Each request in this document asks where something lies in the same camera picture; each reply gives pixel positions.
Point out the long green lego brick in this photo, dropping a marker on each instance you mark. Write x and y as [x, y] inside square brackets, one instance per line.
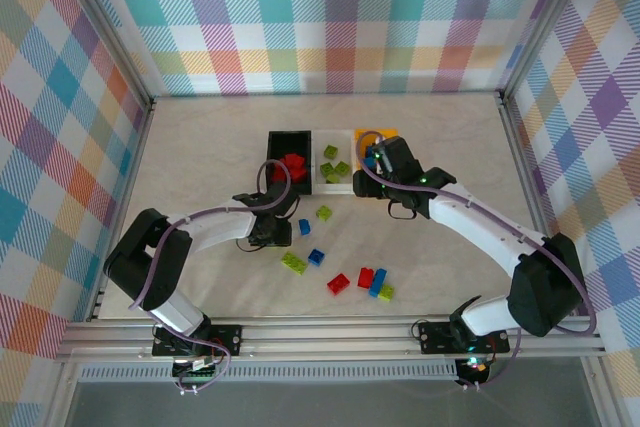
[295, 262]

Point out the long blue lego brick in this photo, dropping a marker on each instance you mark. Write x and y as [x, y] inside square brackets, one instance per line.
[378, 282]

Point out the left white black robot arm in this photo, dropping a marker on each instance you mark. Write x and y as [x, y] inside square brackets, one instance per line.
[215, 229]

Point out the yellow plastic bin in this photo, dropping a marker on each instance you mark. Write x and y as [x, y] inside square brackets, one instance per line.
[387, 133]

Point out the white plastic bin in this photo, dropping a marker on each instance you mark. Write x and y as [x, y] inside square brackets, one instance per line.
[320, 139]

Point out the black plastic bin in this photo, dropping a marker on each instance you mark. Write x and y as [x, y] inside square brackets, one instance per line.
[280, 139]

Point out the small controller circuit board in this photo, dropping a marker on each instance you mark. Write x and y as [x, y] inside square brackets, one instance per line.
[475, 366]
[197, 372]

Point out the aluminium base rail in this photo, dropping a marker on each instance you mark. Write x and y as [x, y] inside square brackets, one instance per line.
[325, 334]

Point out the aluminium side rail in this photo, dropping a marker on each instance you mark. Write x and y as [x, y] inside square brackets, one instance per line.
[526, 172]
[127, 187]

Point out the aluminium frame post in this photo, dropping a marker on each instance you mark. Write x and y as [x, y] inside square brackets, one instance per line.
[112, 32]
[540, 22]

